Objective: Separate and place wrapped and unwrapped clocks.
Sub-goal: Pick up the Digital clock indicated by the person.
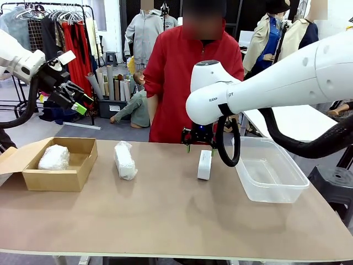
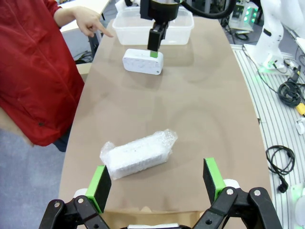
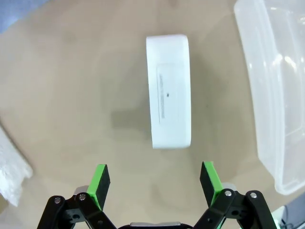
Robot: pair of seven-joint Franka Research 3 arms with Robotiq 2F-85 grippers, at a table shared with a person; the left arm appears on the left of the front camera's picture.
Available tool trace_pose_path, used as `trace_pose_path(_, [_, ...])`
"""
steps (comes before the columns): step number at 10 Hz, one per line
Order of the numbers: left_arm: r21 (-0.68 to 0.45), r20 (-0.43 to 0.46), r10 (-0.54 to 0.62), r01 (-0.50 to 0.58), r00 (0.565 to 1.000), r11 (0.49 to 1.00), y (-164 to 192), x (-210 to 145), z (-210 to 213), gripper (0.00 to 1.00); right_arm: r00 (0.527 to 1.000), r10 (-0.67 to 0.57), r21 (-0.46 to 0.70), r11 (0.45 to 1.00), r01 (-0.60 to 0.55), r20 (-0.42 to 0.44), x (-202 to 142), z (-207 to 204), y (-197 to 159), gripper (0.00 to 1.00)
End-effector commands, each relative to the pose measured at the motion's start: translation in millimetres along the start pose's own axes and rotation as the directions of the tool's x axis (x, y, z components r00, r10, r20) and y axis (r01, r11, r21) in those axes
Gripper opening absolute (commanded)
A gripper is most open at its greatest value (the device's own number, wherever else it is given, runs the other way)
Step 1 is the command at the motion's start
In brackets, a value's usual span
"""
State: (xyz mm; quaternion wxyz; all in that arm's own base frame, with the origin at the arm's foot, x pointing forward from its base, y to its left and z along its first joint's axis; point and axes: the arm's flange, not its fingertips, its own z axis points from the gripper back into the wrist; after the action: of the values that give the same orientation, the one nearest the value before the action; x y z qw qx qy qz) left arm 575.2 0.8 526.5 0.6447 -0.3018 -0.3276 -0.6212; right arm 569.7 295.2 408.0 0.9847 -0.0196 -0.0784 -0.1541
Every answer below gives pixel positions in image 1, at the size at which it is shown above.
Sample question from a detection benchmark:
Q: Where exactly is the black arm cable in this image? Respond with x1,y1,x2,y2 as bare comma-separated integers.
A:
215,106,353,168
0,73,41,130

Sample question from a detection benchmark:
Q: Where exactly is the person right forearm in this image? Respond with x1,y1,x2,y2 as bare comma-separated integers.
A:
147,92,159,130

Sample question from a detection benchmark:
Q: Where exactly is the mannequin beige jacket blue shirt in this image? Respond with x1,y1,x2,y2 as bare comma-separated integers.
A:
242,0,290,81

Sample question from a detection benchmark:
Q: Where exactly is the mannequin in grey hoodie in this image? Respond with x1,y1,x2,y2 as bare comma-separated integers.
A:
124,0,165,66

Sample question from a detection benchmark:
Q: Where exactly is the cream paper roll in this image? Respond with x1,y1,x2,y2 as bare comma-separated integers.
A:
95,67,107,97

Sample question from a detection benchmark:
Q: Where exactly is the white rectangular panel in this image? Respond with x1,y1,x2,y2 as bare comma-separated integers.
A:
238,30,254,47

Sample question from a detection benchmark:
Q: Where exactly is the black tripod stand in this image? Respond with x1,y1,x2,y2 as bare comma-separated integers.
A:
275,20,290,60

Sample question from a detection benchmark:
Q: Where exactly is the slanted grey paper roll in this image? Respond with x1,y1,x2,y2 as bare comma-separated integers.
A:
85,72,104,100

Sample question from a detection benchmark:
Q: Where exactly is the narrow bubble-wrapped clock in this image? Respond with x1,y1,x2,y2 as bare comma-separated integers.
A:
114,140,138,181

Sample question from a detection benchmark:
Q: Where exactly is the wide bubble-wrapped clock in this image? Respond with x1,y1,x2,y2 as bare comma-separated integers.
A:
38,144,71,171

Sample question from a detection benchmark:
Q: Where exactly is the unwrapped white clock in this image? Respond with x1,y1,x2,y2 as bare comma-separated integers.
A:
197,149,213,181

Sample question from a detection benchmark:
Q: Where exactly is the tall grey paper roll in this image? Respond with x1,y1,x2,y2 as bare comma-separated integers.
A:
106,65,115,100

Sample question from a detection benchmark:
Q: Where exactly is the red hanging dress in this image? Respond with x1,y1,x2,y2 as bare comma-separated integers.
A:
62,22,94,108

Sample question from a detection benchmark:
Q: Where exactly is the black clothes rack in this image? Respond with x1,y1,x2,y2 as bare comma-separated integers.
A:
0,1,96,126

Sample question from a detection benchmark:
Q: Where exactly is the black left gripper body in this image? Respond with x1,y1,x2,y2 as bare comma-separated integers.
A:
38,63,71,94

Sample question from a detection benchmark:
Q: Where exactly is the grey storage bin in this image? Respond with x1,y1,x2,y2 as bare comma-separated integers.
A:
98,98,129,119

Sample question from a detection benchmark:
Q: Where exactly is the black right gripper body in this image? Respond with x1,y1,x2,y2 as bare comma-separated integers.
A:
190,124,216,144

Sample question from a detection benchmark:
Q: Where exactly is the brown cardboard box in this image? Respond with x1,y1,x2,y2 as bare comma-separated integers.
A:
0,136,99,193

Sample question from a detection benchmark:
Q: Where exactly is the white metal bar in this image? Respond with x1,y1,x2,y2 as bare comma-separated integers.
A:
62,121,102,130

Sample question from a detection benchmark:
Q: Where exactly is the light blue fleece jacket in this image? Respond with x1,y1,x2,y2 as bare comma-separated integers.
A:
0,7,31,52

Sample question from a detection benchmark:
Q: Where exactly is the small grey stool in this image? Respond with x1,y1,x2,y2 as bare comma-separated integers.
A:
105,51,118,67

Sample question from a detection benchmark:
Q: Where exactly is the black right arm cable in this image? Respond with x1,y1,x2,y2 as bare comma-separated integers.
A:
215,106,353,168

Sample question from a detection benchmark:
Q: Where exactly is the black hanging garment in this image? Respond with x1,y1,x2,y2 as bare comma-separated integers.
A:
41,16,67,60

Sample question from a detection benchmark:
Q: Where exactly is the black plastic stool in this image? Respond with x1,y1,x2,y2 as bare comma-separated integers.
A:
307,165,353,219

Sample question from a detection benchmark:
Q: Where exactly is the white table frame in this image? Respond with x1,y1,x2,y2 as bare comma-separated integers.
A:
52,255,92,265

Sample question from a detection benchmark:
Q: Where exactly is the clear plastic container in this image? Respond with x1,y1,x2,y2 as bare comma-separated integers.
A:
231,136,311,204

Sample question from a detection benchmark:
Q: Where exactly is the lying bare mannequin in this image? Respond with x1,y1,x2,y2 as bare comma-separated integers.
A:
328,100,353,116

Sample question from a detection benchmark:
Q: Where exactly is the white table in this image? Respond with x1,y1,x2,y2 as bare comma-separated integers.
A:
242,103,345,141

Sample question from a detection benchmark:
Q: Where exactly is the person in red jacket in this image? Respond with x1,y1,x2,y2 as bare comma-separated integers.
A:
142,0,245,144

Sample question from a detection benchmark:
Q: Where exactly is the mannequin beige jacket navy shirt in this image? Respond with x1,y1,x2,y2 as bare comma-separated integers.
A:
278,0,320,59

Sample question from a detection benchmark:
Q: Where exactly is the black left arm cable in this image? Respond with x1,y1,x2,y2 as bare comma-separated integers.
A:
0,73,41,130

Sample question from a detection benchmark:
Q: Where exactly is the clothes pile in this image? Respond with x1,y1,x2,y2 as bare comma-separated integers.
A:
38,92,92,125

